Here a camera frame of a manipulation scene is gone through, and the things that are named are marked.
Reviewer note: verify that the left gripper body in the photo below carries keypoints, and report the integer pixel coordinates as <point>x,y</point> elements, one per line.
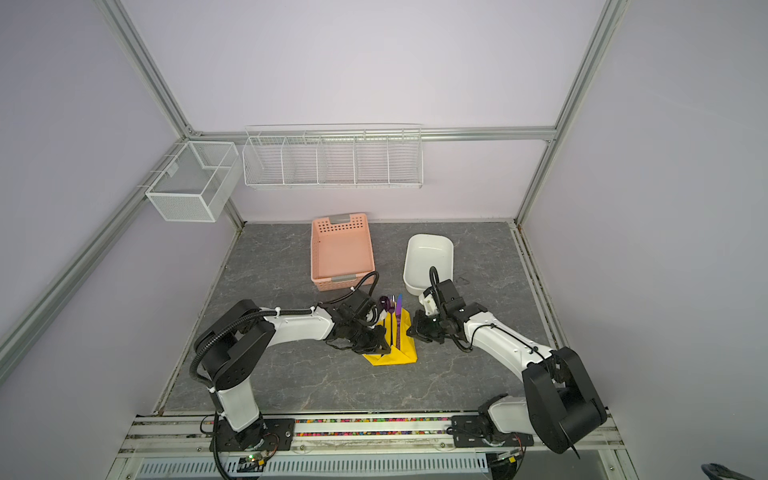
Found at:
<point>366,340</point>

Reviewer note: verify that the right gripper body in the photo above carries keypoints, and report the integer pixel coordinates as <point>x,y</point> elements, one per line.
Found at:
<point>430,327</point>

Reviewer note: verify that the yellow paper napkin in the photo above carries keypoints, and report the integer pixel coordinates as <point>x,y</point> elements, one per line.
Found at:
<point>407,354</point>

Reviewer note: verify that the iridescent purple knife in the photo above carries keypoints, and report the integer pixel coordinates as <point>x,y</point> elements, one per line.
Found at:
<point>398,317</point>

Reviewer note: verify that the purple iridescent spoon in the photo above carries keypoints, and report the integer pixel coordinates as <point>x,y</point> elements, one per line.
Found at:
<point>386,304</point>

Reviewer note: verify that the dark iridescent fork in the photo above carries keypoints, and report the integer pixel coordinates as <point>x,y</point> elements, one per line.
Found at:
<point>392,312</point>

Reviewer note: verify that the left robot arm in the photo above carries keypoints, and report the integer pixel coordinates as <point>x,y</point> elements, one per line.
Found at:
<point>227,353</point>

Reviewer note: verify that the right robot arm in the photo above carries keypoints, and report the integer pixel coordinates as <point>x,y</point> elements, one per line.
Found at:
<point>561,405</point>

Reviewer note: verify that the white plastic tray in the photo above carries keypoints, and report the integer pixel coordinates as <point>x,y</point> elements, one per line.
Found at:
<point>423,252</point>

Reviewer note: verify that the pink perforated plastic basket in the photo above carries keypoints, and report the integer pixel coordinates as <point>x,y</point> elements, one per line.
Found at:
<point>341,251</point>

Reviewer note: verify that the green circuit board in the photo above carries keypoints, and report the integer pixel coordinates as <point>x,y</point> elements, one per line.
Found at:
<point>250,464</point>

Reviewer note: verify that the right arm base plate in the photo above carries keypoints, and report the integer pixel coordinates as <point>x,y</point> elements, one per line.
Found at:
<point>475,431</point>

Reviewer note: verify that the white slotted cable duct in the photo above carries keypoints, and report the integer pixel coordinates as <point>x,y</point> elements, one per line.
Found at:
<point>323,466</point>

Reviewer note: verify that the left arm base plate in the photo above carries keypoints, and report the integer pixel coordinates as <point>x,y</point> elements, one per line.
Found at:
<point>264,434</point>

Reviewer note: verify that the white wire wall rack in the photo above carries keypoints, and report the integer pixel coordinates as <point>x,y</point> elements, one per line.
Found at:
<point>346,156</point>

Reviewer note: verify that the white mesh wall basket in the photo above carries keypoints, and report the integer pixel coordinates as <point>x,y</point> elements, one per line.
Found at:
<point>197,182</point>

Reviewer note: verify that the aluminium mounting rail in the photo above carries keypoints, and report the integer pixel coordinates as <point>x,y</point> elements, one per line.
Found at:
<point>313,434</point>

